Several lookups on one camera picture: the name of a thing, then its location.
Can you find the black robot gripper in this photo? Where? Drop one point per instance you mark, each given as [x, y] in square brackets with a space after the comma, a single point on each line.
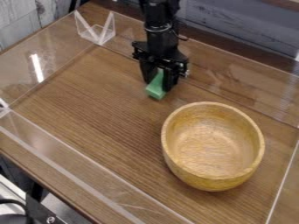
[159, 53]

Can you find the green rectangular block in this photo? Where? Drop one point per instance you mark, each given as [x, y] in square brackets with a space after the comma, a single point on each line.
[154, 88]

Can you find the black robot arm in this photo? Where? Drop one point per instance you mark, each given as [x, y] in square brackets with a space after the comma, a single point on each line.
[159, 14]

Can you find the brown wooden bowl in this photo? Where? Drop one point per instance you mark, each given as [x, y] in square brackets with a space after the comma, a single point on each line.
[213, 145]

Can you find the clear acrylic corner bracket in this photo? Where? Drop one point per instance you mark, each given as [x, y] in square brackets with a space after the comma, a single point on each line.
[99, 34]

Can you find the clear acrylic tray wall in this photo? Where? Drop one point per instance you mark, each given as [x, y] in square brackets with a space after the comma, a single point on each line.
[97, 155]

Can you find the black metal base plate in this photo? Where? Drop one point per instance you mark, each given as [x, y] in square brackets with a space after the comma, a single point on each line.
[53, 211]

